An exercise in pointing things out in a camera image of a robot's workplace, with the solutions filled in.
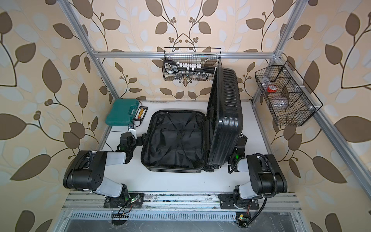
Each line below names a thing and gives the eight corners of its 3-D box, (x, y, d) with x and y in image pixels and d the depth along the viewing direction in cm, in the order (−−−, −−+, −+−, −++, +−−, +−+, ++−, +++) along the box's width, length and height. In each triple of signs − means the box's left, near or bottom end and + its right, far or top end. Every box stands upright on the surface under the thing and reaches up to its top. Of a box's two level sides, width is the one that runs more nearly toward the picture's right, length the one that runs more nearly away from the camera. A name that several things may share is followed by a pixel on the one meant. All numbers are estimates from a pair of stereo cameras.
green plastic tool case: (105, 125, 105) (102, 123, 103) (116, 101, 121) (114, 98, 119) (134, 125, 105) (132, 123, 103) (141, 101, 121) (140, 98, 119)
